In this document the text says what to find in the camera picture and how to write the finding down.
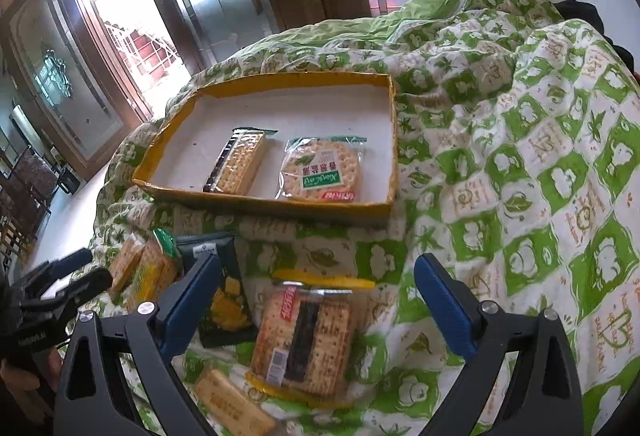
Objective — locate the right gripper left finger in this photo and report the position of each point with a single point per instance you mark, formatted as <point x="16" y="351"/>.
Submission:
<point x="93" y="397"/>

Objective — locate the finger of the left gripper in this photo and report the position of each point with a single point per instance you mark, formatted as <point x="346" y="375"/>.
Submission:
<point x="73" y="295"/>
<point x="60" y="265"/>

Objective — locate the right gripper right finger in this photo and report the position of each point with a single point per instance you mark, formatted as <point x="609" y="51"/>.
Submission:
<point x="543" y="395"/>

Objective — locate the plain beige cracker pack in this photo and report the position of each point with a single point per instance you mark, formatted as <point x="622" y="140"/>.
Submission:
<point x="125" y="263"/>

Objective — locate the yellow label cracker pack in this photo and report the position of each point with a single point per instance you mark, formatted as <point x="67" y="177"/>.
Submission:
<point x="159" y="267"/>

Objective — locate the dark green snack pouch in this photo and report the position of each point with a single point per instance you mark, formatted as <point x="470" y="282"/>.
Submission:
<point x="227" y="320"/>

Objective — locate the small beige cracker pack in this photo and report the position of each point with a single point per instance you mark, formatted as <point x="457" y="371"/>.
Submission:
<point x="230" y="407"/>

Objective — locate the yellow red cracker pack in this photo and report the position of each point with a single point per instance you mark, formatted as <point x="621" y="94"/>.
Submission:
<point x="305" y="338"/>

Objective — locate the green cracker pack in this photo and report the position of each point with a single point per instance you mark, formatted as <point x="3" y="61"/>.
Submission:
<point x="238" y="162"/>

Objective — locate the round cracker pack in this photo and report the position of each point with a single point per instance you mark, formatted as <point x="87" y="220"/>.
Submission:
<point x="322" y="169"/>

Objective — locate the left hand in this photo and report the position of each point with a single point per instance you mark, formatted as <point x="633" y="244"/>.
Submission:
<point x="23" y="386"/>

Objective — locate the green white patterned quilt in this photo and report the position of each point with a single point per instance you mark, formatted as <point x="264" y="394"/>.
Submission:
<point x="518" y="157"/>

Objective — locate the yellow cardboard box tray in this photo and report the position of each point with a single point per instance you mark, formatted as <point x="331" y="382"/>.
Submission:
<point x="358" y="107"/>

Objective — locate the dark garment behind quilt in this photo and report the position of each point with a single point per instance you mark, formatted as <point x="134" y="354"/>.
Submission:
<point x="575" y="9"/>

